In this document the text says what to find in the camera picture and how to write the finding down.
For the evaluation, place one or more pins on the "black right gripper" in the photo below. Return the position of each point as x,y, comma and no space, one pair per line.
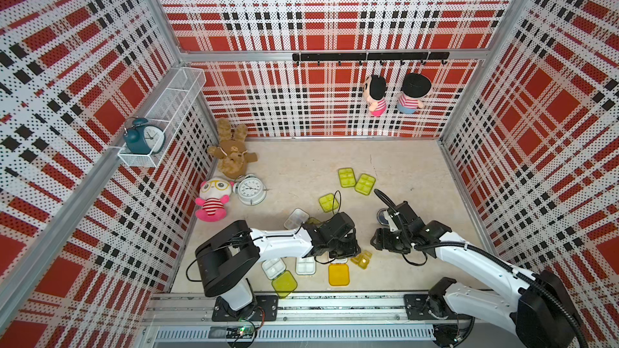
382,240

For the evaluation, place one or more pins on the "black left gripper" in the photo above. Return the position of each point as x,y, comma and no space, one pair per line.
352,250

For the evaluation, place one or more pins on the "small yellow transparent pillbox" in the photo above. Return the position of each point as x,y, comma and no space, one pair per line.
362,260

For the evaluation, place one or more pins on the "green pillbox with cross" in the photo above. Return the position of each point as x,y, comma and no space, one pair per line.
329,203

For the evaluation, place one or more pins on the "green pillbox white tray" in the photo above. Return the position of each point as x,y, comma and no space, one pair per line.
365,184

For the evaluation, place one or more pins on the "round blue pillbox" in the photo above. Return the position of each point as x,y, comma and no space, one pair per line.
381,219

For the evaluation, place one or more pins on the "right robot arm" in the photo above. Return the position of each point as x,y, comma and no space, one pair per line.
534,306

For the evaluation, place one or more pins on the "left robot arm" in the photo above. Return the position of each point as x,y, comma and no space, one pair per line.
226,258

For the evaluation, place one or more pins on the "open green pillbox front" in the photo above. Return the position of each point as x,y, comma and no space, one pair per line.
282,280

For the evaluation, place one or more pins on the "white alarm clock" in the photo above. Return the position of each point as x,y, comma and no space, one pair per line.
250,190

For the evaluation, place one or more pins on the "pink owl plush toy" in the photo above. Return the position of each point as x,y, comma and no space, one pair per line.
213,195

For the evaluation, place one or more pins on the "brown teddy bear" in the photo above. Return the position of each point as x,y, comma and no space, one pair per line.
231,151

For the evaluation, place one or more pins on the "pink dressed hanging doll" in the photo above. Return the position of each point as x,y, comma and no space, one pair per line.
374,95

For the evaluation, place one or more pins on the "blue dressed hanging doll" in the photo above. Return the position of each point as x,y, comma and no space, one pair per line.
414,87

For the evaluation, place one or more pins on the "teal alarm clock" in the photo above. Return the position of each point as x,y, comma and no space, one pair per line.
143,138

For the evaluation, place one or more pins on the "black hook rail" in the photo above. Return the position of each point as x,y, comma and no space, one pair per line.
362,57

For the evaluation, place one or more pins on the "metal base rail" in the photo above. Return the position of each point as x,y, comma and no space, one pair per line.
337,319

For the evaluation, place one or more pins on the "white wire shelf basket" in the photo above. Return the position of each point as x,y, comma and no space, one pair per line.
167,108

